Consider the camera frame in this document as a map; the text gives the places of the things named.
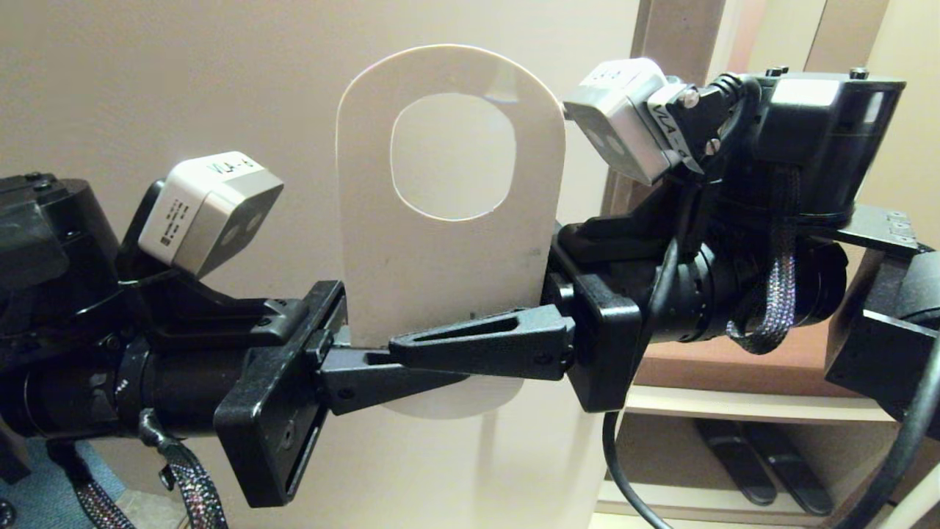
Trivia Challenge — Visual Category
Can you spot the blue do-not-disturb door sign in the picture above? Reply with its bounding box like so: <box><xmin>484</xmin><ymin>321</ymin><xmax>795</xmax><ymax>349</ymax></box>
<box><xmin>336</xmin><ymin>44</ymin><xmax>566</xmax><ymax>420</ymax></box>

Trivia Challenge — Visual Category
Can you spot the beige room door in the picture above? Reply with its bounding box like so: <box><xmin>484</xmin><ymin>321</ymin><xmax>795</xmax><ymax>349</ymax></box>
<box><xmin>0</xmin><ymin>0</ymin><xmax>728</xmax><ymax>529</ymax></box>

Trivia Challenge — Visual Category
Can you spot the brown leather seat cushion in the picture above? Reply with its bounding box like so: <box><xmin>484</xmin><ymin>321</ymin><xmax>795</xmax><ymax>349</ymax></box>
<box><xmin>635</xmin><ymin>323</ymin><xmax>875</xmax><ymax>397</ymax></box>

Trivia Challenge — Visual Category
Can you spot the white bench shelf board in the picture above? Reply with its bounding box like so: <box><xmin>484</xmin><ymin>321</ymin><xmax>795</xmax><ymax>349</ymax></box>
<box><xmin>625</xmin><ymin>386</ymin><xmax>897</xmax><ymax>427</ymax></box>

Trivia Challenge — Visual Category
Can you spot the dark slipper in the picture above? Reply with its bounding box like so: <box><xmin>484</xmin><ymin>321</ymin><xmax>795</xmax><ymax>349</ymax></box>
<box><xmin>694</xmin><ymin>420</ymin><xmax>778</xmax><ymax>508</ymax></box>
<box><xmin>743</xmin><ymin>422</ymin><xmax>834</xmax><ymax>517</ymax></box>

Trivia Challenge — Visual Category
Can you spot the white low shelf board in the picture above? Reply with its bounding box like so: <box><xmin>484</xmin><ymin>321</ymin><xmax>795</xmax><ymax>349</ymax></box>
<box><xmin>596</xmin><ymin>481</ymin><xmax>845</xmax><ymax>526</ymax></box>

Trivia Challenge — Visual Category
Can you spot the white slanted bar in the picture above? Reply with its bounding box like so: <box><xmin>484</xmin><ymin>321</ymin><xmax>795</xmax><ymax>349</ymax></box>
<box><xmin>885</xmin><ymin>478</ymin><xmax>940</xmax><ymax>529</ymax></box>

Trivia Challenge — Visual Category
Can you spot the braided left arm cable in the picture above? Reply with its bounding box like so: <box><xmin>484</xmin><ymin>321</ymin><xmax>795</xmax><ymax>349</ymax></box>
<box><xmin>48</xmin><ymin>408</ymin><xmax>228</xmax><ymax>529</ymax></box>

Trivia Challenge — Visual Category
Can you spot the braided arm cable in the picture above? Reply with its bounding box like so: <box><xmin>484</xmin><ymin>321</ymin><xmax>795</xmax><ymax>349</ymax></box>
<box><xmin>48</xmin><ymin>408</ymin><xmax>228</xmax><ymax>529</ymax></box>
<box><xmin>726</xmin><ymin>168</ymin><xmax>801</xmax><ymax>355</ymax></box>

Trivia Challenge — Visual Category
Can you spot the black right camera cable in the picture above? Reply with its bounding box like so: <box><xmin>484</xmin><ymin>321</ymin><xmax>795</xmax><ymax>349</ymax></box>
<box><xmin>602</xmin><ymin>73</ymin><xmax>940</xmax><ymax>529</ymax></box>

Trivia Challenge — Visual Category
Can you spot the braided right arm cable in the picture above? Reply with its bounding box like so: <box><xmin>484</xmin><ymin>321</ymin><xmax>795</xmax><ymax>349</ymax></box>
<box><xmin>726</xmin><ymin>168</ymin><xmax>801</xmax><ymax>355</ymax></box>

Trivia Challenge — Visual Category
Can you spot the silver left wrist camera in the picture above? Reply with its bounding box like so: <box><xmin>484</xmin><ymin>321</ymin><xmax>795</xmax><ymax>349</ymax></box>
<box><xmin>138</xmin><ymin>151</ymin><xmax>284</xmax><ymax>280</ymax></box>

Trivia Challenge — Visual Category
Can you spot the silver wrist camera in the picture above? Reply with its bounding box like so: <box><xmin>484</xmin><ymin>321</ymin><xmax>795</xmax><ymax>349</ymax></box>
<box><xmin>138</xmin><ymin>151</ymin><xmax>284</xmax><ymax>280</ymax></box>
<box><xmin>563</xmin><ymin>59</ymin><xmax>706</xmax><ymax>186</ymax></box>

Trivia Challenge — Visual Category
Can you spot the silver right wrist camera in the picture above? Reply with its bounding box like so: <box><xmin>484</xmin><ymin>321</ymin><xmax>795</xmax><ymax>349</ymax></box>
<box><xmin>563</xmin><ymin>59</ymin><xmax>706</xmax><ymax>186</ymax></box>

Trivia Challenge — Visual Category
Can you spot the taupe framed wall mirror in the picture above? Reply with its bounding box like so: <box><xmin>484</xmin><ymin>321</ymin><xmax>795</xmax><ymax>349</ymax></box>
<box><xmin>723</xmin><ymin>0</ymin><xmax>889</xmax><ymax>74</ymax></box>

